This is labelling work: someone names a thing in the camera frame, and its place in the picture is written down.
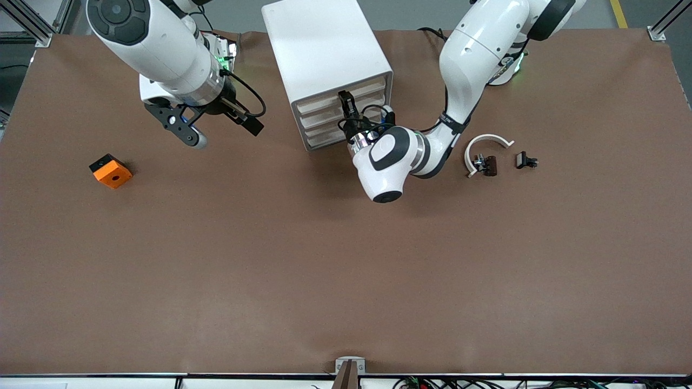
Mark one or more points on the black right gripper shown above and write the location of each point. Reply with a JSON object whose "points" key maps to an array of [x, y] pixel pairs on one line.
{"points": [[223, 104]]}

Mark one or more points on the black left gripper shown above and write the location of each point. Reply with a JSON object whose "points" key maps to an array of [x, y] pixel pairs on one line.
{"points": [[351, 128]]}

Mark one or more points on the aluminium frame profile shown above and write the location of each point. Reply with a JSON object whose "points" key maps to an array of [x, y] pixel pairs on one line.
{"points": [[32, 27], [662, 27]]}

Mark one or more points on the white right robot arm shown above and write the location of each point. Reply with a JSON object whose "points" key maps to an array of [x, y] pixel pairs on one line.
{"points": [[157, 48]]}

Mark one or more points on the small black plastic component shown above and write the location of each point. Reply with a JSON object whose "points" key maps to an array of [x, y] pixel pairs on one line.
{"points": [[522, 159]]}

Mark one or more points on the dark brown block metal clip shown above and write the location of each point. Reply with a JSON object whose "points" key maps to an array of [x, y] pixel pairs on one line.
{"points": [[491, 165]]}

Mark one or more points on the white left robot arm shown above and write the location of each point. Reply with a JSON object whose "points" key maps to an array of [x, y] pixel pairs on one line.
{"points": [[476, 48]]}

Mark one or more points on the grey metal table bracket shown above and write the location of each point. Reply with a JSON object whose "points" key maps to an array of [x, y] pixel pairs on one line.
{"points": [[341, 361]]}

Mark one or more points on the orange button box black base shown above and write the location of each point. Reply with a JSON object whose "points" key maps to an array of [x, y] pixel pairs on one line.
{"points": [[112, 175]]}

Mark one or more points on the white curved plastic piece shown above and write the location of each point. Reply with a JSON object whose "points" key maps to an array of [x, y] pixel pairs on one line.
{"points": [[489, 137]]}

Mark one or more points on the brown table cover sheet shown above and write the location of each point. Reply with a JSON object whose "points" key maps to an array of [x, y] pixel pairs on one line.
{"points": [[324, 270]]}

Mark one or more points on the grey base connector plate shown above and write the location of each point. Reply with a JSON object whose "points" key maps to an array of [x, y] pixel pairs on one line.
{"points": [[230, 51]]}

